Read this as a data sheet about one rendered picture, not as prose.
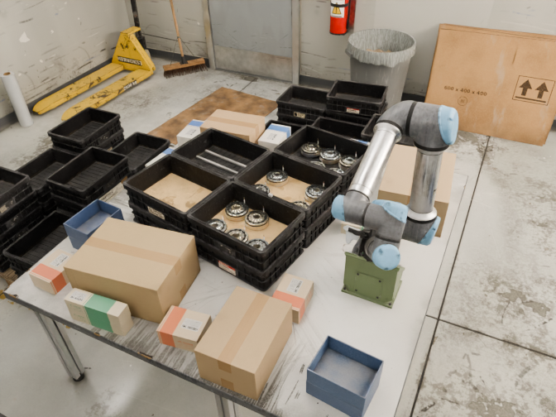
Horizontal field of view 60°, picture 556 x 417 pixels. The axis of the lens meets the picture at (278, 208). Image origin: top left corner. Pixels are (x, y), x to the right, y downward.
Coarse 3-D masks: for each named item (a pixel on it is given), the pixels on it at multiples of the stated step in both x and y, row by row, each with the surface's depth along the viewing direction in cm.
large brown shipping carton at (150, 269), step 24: (96, 240) 193; (120, 240) 193; (144, 240) 193; (168, 240) 192; (192, 240) 193; (72, 264) 183; (96, 264) 183; (120, 264) 183; (144, 264) 182; (168, 264) 182; (192, 264) 197; (96, 288) 184; (120, 288) 179; (144, 288) 174; (168, 288) 180; (144, 312) 184
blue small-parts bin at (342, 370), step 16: (320, 352) 161; (336, 352) 165; (352, 352) 161; (320, 368) 161; (336, 368) 160; (352, 368) 160; (368, 368) 160; (320, 384) 154; (336, 384) 149; (352, 384) 156; (368, 384) 156; (352, 400) 149
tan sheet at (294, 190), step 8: (264, 176) 236; (288, 176) 236; (264, 184) 231; (288, 184) 231; (296, 184) 231; (304, 184) 231; (272, 192) 226; (280, 192) 226; (288, 192) 226; (296, 192) 226; (304, 192) 226; (288, 200) 221; (296, 200) 221; (304, 200) 221
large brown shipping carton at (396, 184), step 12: (396, 144) 242; (396, 156) 234; (408, 156) 234; (444, 156) 233; (396, 168) 226; (408, 168) 226; (444, 168) 225; (384, 180) 219; (396, 180) 219; (408, 180) 219; (444, 180) 218; (384, 192) 214; (396, 192) 212; (408, 192) 212; (444, 192) 211; (444, 204) 207; (444, 216) 211
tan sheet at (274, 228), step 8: (224, 208) 218; (216, 216) 214; (224, 216) 214; (232, 224) 209; (240, 224) 209; (272, 224) 209; (280, 224) 208; (248, 232) 205; (256, 232) 205; (264, 232) 205; (272, 232) 204; (272, 240) 201
